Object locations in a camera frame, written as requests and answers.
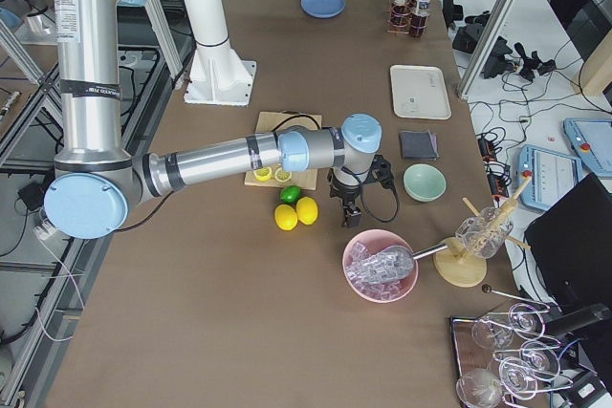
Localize green lime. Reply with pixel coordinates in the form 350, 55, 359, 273
279, 184, 302, 204

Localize upper lemon slice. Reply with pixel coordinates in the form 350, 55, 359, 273
253, 166, 273, 182

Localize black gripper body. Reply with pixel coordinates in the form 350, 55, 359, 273
327, 169, 369, 213

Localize lower whole lemon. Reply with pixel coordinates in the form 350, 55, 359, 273
273, 204, 298, 231

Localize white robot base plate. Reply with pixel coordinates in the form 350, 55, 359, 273
185, 42, 257, 107

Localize lemon slice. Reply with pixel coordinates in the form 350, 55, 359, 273
273, 165, 293, 183
253, 166, 273, 182

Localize wine glass rack tray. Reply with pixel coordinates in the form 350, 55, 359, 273
448, 302, 608, 408

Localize blue teach pendant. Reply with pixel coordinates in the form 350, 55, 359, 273
563, 118, 612, 178
517, 144, 583, 210

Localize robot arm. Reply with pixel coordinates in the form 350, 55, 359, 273
44, 0, 390, 239

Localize whole lemon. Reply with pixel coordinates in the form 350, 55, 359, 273
273, 204, 298, 231
295, 196, 318, 225

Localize drink bottle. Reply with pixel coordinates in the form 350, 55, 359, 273
390, 0, 408, 30
409, 0, 430, 38

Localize copper wire bottle rack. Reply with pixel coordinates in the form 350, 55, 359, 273
386, 0, 430, 38

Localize glass mug on stand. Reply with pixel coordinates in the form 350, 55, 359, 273
455, 207, 514, 259

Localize wooden cup stand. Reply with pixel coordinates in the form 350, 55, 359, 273
434, 177, 531, 288

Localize left back drink bottle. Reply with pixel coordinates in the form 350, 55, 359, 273
390, 0, 408, 30

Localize lower lemon slice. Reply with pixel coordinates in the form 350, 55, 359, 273
273, 165, 293, 183

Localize pink ice bowl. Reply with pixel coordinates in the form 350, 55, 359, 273
342, 229, 419, 303

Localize wooden cutting board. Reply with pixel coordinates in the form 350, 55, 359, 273
244, 111, 322, 190

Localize upper whole lemon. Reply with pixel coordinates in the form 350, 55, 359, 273
295, 196, 318, 225

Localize mint green bowl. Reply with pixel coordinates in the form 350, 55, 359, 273
403, 163, 447, 203

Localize grey folded cloth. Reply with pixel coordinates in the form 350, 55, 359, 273
399, 131, 439, 161

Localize front drink bottle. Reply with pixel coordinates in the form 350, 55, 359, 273
409, 0, 430, 38

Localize white central pillar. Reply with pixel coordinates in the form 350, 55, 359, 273
169, 0, 257, 107

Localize metal ice scoop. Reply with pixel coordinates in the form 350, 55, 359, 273
377, 243, 448, 282

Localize cream rabbit tray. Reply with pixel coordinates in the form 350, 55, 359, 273
390, 64, 451, 120

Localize blue round plate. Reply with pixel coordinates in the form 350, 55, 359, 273
300, 0, 346, 19

